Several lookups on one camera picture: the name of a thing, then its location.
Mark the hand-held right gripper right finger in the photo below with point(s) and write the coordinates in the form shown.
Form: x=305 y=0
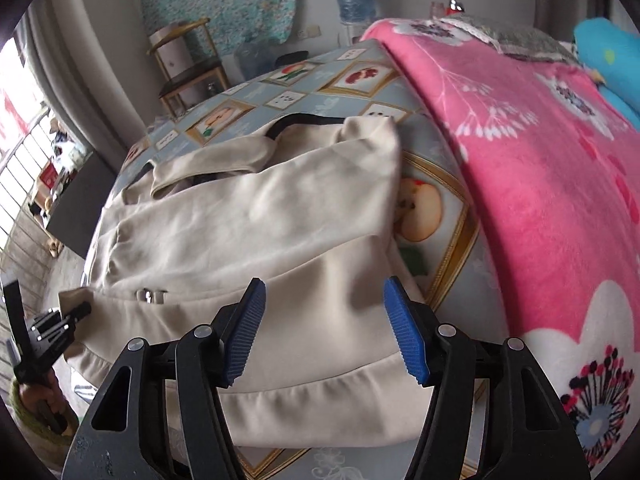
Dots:
x=407 y=330

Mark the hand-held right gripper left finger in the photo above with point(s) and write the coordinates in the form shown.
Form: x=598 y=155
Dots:
x=245 y=330

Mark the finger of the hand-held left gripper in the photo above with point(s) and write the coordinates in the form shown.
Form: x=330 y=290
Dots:
x=75 y=312
x=14 y=310

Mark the cream zip jacket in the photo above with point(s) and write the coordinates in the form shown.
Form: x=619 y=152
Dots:
x=250 y=230

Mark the person's left hand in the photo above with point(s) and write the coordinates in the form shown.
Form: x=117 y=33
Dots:
x=50 y=402

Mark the beige slipper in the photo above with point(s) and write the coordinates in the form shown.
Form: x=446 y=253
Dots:
x=53 y=248

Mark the dark cabinet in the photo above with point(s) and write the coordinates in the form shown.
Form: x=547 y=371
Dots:
x=80 y=200

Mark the fruit print bed sheet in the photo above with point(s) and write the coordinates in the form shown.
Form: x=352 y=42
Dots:
x=450 y=220

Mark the metal railing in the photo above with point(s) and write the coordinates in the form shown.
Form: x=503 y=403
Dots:
x=20 y=185

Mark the red box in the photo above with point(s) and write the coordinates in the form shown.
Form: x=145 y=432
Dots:
x=48 y=174

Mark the pink floral blanket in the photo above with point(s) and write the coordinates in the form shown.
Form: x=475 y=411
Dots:
x=540 y=160

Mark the grey curtain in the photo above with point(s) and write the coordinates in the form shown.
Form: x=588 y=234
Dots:
x=85 y=75

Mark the wooden chair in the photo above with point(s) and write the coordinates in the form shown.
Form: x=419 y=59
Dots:
x=195 y=80

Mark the empty clear water jug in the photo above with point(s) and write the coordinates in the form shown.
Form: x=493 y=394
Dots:
x=255 y=60

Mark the black round object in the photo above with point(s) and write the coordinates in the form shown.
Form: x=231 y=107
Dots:
x=292 y=59

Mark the white box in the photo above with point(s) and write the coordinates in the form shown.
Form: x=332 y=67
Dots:
x=172 y=52

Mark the white water dispenser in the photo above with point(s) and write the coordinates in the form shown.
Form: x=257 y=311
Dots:
x=355 y=32

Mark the grey pillow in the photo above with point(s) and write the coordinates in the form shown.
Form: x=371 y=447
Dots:
x=525 y=40

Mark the blue plush pillow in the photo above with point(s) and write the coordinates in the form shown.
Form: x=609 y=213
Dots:
x=605 y=60

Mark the wall socket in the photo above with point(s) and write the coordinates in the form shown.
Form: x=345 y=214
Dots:
x=310 y=32

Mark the teal floral wall cloth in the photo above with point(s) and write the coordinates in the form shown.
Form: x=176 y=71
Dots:
x=225 y=0

